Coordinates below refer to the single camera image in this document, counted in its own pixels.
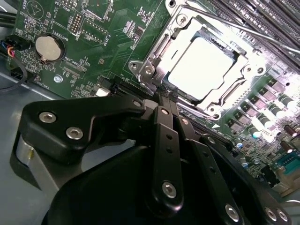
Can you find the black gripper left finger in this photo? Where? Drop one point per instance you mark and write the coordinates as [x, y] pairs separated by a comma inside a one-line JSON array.
[[166, 164]]

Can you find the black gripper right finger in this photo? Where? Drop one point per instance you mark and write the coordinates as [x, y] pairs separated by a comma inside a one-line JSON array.
[[206, 164]]

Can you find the metal socket cover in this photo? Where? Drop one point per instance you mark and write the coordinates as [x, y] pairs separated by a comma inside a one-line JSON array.
[[179, 44]]

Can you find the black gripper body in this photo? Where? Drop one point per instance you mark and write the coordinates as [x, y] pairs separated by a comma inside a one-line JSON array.
[[105, 199]]

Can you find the silver CPU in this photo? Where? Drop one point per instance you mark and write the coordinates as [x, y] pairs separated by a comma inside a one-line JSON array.
[[201, 68]]

